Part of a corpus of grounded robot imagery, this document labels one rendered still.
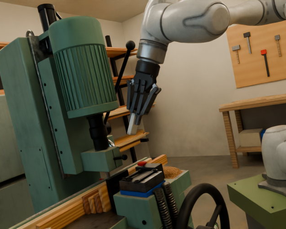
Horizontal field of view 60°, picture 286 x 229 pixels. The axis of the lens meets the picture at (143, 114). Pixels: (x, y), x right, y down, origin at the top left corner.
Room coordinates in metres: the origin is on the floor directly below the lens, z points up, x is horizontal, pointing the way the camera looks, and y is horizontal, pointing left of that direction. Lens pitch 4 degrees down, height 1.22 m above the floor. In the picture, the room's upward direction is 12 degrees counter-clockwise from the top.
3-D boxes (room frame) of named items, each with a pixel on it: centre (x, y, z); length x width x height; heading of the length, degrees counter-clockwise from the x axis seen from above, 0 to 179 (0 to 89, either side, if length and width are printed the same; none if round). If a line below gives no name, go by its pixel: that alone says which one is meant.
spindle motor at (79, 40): (0.87, 0.16, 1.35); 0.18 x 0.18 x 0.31
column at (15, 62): (1.05, 0.39, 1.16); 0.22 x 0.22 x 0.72; 50
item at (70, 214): (0.90, 0.14, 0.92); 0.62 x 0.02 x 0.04; 140
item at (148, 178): (0.72, 0.03, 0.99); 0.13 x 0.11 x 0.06; 140
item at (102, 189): (0.83, 0.11, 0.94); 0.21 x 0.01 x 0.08; 140
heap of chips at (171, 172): (0.98, -0.04, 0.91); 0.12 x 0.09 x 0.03; 50
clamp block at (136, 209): (0.72, 0.04, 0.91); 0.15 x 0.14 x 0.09; 140
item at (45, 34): (0.96, 0.27, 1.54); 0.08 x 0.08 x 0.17; 50
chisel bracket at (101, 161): (0.88, 0.18, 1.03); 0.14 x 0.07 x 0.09; 50
